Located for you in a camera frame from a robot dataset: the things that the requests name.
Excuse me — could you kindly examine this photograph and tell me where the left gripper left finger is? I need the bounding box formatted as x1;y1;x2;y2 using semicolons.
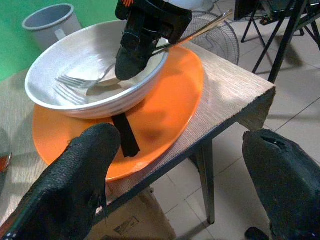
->
0;122;122;240

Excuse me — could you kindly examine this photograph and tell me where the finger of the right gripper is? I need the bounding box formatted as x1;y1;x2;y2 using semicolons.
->
114;31;151;81
141;30;159;59

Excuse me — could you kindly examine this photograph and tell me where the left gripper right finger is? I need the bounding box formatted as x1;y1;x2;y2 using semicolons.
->
242;128;320;240

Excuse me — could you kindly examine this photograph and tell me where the silver metal fork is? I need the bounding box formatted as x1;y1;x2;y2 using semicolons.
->
54;9;235;91

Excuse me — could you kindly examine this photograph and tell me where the white ceramic bowl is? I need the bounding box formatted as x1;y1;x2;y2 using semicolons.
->
24;19;171;120

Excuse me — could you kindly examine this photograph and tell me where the orange plate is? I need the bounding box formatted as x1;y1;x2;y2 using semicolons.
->
32;46;205;183

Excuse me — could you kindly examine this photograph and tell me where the black robot foot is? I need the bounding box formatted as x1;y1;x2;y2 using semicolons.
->
245;226;270;240

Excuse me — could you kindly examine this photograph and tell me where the glass bowl with metal rim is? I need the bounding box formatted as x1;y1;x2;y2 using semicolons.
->
0;127;13;174

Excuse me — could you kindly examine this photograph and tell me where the black rectangular bar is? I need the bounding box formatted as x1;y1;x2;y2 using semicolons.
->
111;113;141;159

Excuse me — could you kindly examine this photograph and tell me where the brown cardboard box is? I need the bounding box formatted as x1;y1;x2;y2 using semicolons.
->
91;186;177;240

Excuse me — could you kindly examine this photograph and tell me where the grey plastic waste bin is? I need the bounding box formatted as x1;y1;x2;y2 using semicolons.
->
21;3;83;52

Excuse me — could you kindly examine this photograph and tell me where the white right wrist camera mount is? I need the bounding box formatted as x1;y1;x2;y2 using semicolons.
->
163;0;202;10

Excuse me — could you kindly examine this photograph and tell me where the wire grille floor fan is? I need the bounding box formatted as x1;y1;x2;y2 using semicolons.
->
183;10;241;66

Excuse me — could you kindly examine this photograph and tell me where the black metal chair frame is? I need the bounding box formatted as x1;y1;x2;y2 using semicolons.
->
240;0;320;84

